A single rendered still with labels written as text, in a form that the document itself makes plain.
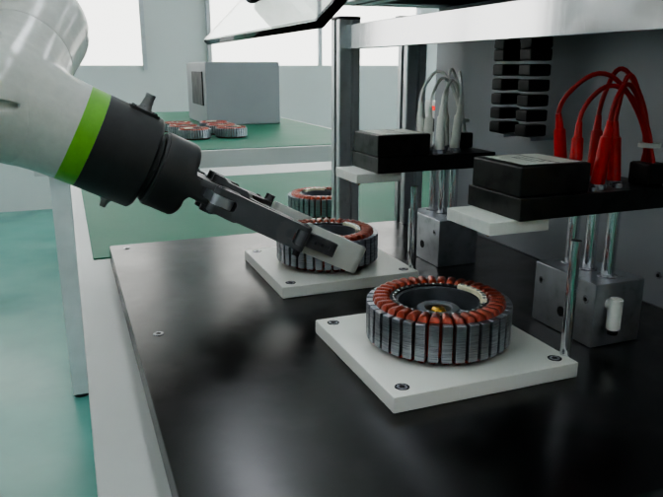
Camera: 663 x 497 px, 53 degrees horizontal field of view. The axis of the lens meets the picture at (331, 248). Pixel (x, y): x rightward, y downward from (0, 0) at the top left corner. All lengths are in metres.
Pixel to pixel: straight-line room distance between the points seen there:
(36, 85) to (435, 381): 0.40
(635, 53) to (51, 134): 0.54
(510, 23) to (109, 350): 0.44
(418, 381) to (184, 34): 4.85
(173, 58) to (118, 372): 4.69
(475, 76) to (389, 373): 0.54
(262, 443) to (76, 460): 1.54
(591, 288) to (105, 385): 0.39
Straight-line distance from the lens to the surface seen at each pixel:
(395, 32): 0.79
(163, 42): 5.20
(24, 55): 0.64
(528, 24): 0.58
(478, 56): 0.92
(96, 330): 0.68
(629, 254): 0.72
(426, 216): 0.78
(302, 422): 0.44
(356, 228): 0.73
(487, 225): 0.50
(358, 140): 0.75
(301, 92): 5.44
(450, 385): 0.47
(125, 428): 0.50
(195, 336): 0.58
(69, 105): 0.63
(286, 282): 0.67
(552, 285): 0.61
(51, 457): 1.98
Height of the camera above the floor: 0.99
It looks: 15 degrees down
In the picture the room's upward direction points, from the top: straight up
